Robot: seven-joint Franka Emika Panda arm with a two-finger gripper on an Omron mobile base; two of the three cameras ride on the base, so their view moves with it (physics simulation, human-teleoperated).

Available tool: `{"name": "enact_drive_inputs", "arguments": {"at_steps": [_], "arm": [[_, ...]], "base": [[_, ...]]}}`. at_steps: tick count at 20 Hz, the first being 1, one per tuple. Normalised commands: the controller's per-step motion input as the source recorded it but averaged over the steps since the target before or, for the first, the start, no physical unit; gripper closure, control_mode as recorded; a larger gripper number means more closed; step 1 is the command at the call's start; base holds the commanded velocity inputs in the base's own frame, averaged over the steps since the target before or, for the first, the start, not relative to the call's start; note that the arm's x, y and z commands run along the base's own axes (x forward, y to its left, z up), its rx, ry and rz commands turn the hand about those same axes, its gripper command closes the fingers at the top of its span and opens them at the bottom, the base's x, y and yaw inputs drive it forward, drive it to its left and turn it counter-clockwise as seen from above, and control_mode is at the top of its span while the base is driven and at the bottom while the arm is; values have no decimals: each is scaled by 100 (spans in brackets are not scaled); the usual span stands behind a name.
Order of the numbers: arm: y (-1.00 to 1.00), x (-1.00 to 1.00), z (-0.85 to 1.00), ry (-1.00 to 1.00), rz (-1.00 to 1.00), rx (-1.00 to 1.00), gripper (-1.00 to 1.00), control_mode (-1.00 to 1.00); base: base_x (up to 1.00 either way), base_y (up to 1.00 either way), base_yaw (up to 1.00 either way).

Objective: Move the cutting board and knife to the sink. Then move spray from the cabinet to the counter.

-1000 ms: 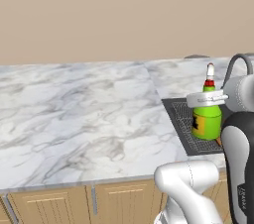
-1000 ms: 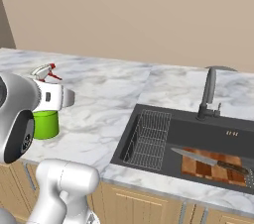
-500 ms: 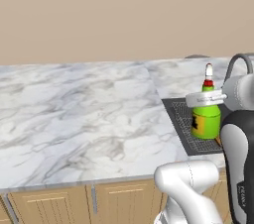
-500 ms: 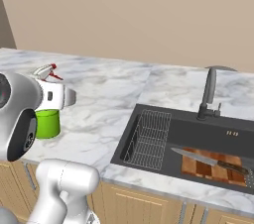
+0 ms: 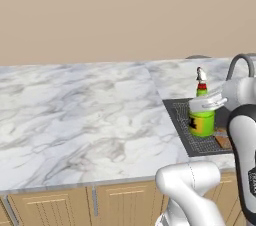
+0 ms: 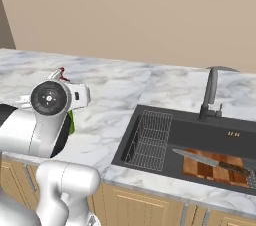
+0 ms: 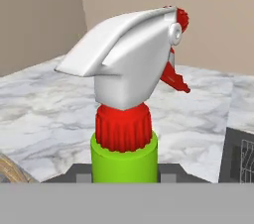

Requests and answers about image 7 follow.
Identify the dark grey hob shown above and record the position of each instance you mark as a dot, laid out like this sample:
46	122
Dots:
236	157

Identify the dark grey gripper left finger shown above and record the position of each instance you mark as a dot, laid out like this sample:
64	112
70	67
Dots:
77	175

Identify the green spray bottle white head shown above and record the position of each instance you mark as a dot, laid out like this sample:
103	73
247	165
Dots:
129	69

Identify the round wooden board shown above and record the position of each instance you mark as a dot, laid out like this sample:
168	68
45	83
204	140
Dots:
13	171

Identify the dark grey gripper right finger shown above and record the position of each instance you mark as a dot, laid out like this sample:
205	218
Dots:
172	174

